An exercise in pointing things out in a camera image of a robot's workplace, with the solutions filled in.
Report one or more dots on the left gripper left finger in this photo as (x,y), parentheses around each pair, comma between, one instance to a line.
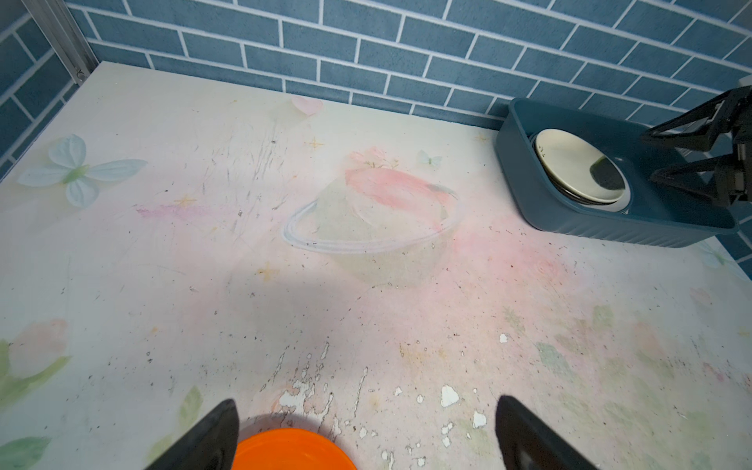
(210,444)

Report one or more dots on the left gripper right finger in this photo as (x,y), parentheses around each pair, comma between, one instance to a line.
(526,442)

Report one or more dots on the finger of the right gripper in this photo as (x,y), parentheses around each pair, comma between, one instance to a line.
(722,181)
(699,128)

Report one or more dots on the orange plate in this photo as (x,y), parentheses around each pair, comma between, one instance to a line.
(289,448)

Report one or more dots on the cream plate with dark spot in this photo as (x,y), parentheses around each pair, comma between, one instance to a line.
(573,164)

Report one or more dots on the teal plastic bin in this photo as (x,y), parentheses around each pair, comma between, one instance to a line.
(658,215)

